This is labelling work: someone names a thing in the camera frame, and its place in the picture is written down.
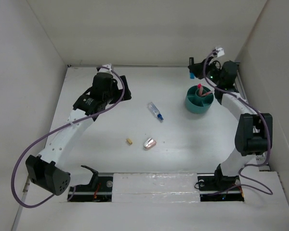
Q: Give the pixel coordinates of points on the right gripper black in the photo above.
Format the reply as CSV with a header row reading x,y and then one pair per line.
x,y
198,71

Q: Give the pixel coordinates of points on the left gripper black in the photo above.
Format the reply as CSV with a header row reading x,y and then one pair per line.
x,y
114,85

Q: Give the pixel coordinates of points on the pink cap black highlighter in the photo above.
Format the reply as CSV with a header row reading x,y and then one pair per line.
x,y
200,90

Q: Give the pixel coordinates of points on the blue cap black highlighter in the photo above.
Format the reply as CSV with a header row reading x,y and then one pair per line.
x,y
191,67

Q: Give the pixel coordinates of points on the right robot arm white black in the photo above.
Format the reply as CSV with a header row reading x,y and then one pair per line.
x,y
231,166

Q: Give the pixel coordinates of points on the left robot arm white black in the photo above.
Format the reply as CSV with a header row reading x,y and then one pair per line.
x,y
46,169

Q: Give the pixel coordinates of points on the clear glue bottle blue cap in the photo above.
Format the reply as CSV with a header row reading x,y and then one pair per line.
x,y
153,109

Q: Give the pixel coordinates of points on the teal round compartment organizer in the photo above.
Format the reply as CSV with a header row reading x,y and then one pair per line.
x,y
196,104

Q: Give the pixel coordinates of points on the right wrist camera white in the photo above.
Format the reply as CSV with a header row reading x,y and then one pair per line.
x,y
218,52

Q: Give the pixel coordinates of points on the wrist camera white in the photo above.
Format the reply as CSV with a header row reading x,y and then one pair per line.
x,y
218,52
106,68

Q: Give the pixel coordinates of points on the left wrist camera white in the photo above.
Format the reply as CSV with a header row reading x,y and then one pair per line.
x,y
106,68

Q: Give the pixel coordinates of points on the aluminium rail right side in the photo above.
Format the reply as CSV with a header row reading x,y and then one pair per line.
x,y
254,134

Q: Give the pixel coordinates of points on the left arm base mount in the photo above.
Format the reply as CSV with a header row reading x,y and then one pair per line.
x,y
98,189

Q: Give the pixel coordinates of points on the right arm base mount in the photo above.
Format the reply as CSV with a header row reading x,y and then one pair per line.
x,y
212,190

